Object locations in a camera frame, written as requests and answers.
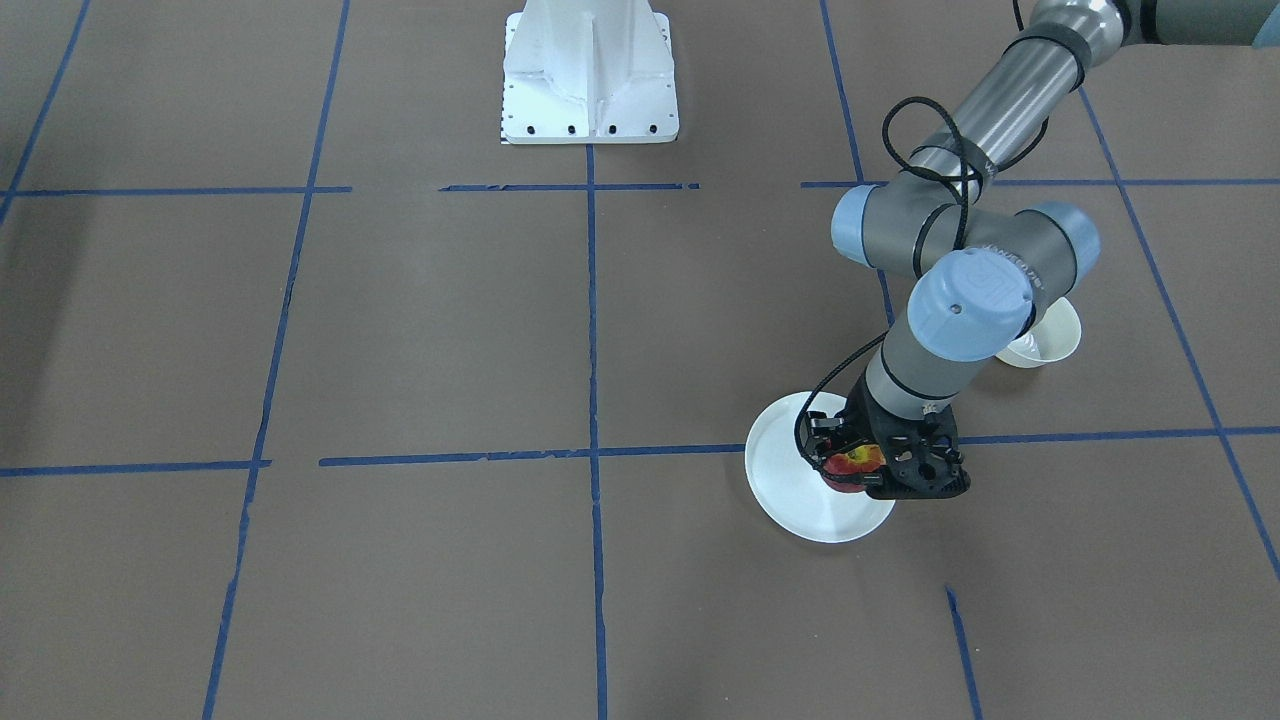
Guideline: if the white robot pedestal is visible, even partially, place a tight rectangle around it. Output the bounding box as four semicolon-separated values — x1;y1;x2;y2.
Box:
500;1;681;145

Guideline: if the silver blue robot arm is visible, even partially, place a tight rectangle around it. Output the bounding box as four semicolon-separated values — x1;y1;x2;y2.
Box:
794;1;1277;500

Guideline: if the white bowl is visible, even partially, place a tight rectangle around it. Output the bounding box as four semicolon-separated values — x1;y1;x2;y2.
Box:
996;297;1083;369

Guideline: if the black camera cable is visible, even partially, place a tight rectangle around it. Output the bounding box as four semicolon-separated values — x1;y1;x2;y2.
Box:
794;97;1051;471

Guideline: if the white plate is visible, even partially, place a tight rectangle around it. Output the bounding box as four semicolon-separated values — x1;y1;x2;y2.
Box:
744;391;895;544

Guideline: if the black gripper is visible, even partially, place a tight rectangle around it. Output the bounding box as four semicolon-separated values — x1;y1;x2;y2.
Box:
804;380;972;500

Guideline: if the red yellow apple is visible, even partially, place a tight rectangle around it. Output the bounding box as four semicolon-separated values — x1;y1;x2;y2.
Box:
819;445;886;495

